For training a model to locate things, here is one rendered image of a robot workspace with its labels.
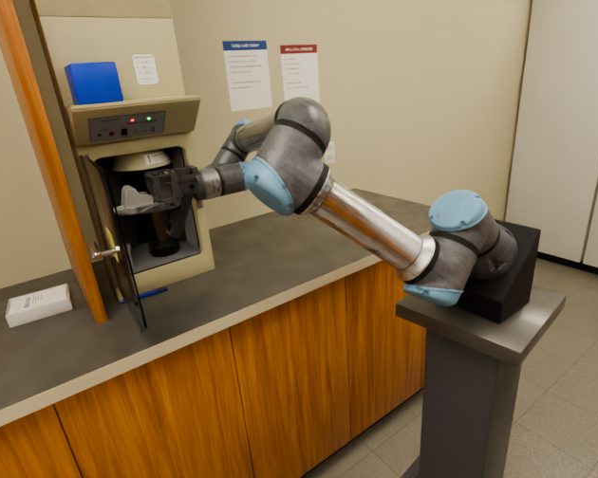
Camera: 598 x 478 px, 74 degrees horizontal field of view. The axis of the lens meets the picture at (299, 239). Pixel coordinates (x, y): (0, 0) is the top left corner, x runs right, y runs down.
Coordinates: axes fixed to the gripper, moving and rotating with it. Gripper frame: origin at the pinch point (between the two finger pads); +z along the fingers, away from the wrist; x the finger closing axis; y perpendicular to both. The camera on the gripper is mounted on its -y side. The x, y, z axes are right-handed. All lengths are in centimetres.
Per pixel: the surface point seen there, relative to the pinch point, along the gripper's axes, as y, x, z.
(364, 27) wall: 47, -69, -146
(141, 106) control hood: 21.5, -15.3, -14.4
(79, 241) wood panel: -9.4, -17.2, 7.8
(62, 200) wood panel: 1.8, -17.2, 8.7
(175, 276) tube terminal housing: -31.7, -26.3, -16.3
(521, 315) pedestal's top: -34, 55, -76
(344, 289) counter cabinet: -45, 1, -66
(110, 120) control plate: 18.8, -17.8, -6.7
